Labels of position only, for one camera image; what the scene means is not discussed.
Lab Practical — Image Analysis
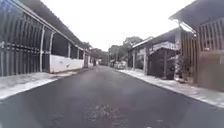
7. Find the vehicle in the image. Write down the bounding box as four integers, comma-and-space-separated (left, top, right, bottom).
113, 59, 128, 70

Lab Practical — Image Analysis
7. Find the group of trees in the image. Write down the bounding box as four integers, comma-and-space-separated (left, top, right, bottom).
82, 35, 144, 66

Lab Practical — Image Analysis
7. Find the dark grey asphalt road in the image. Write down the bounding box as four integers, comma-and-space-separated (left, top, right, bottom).
0, 65, 224, 128

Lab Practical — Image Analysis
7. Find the house with dark gate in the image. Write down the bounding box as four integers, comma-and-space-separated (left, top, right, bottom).
127, 27, 184, 81

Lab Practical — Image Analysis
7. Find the pale concrete pavement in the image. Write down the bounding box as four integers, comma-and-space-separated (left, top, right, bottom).
117, 68, 224, 109
0, 67, 88, 100

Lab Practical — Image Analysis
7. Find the dark slatted metal fence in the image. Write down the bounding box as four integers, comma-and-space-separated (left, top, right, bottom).
0, 0, 54, 78

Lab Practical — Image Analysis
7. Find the building with brown gate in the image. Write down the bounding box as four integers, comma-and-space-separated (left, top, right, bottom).
168, 0, 224, 92

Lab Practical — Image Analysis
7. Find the white wall with dark railing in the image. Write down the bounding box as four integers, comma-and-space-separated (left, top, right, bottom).
49, 29, 86, 74

